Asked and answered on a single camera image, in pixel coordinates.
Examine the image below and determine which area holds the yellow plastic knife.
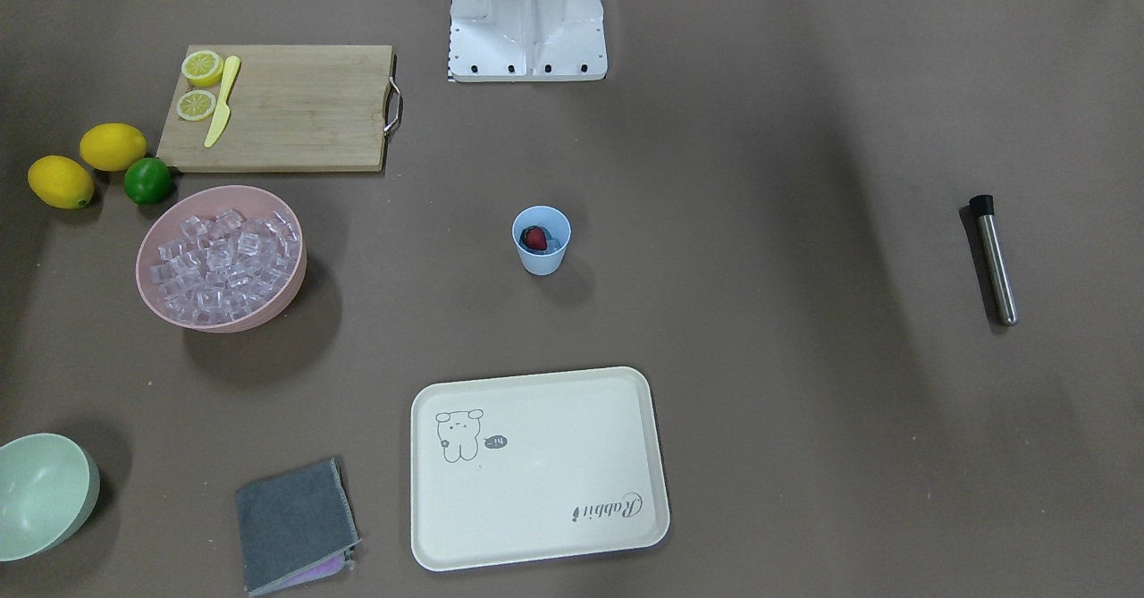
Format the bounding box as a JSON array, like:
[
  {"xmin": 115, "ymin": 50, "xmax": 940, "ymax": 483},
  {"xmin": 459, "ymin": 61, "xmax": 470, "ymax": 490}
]
[{"xmin": 202, "ymin": 55, "xmax": 241, "ymax": 147}]

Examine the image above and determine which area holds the light green bowl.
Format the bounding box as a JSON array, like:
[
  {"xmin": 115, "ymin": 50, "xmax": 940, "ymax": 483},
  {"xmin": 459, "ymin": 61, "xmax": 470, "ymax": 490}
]
[{"xmin": 1, "ymin": 434, "xmax": 101, "ymax": 563}]

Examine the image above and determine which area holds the yellow lemon farther out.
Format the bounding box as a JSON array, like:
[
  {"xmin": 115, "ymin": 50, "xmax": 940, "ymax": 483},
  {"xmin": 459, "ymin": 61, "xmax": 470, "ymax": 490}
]
[{"xmin": 26, "ymin": 156, "xmax": 95, "ymax": 210}]

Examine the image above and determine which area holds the yellow lemon nearer board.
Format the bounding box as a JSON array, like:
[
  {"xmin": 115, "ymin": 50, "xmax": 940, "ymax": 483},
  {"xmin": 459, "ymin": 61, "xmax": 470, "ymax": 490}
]
[{"xmin": 79, "ymin": 122, "xmax": 146, "ymax": 172}]

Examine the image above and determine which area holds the steel muddler black tip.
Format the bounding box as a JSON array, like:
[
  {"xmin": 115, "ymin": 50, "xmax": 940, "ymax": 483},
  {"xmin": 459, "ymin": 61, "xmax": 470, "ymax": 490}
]
[{"xmin": 969, "ymin": 194, "xmax": 1019, "ymax": 326}]

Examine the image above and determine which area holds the green lime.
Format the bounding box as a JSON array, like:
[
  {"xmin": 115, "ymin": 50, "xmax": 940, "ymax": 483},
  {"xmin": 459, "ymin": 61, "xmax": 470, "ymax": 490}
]
[{"xmin": 122, "ymin": 157, "xmax": 174, "ymax": 206}]

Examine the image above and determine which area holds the wooden cutting board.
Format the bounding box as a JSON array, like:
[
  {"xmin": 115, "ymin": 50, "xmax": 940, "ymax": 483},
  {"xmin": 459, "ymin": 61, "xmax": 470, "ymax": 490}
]
[{"xmin": 156, "ymin": 43, "xmax": 402, "ymax": 173}]

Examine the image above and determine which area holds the pink bowl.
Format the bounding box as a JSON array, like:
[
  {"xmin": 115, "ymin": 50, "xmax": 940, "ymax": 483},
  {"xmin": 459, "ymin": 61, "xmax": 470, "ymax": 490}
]
[{"xmin": 136, "ymin": 185, "xmax": 307, "ymax": 333}]

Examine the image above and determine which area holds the lemon slice near knife tip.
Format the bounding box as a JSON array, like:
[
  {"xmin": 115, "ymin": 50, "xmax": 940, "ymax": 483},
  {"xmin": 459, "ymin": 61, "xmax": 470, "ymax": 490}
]
[{"xmin": 174, "ymin": 89, "xmax": 217, "ymax": 122}]

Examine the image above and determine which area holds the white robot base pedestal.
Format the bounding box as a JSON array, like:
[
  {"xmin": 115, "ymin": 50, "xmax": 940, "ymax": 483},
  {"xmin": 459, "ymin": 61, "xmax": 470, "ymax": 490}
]
[{"xmin": 447, "ymin": 0, "xmax": 609, "ymax": 82}]

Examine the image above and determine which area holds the lemon slice near knife handle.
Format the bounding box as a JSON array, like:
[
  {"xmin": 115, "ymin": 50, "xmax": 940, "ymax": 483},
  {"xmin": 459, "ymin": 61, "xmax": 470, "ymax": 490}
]
[{"xmin": 181, "ymin": 49, "xmax": 224, "ymax": 88}]

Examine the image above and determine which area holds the cream rabbit tray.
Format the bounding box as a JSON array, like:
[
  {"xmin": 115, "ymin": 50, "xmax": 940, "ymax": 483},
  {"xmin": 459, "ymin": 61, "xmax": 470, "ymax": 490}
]
[{"xmin": 411, "ymin": 366, "xmax": 670, "ymax": 572}]

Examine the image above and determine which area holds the clear ice cubes pile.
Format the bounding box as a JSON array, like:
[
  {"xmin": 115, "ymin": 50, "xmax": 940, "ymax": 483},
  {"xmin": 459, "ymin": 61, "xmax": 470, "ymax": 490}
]
[{"xmin": 144, "ymin": 208, "xmax": 302, "ymax": 326}]

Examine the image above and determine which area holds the red strawberry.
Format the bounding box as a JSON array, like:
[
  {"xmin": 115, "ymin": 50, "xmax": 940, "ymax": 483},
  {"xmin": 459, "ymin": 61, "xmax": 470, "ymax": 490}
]
[{"xmin": 519, "ymin": 226, "xmax": 549, "ymax": 253}]

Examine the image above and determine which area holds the light blue plastic cup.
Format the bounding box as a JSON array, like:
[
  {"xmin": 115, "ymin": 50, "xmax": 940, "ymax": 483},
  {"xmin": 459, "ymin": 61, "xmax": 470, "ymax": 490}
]
[{"xmin": 513, "ymin": 206, "xmax": 571, "ymax": 276}]

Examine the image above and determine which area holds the grey folded cloth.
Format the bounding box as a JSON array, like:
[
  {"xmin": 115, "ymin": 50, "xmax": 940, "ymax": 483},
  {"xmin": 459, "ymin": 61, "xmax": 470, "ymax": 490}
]
[{"xmin": 235, "ymin": 457, "xmax": 360, "ymax": 597}]

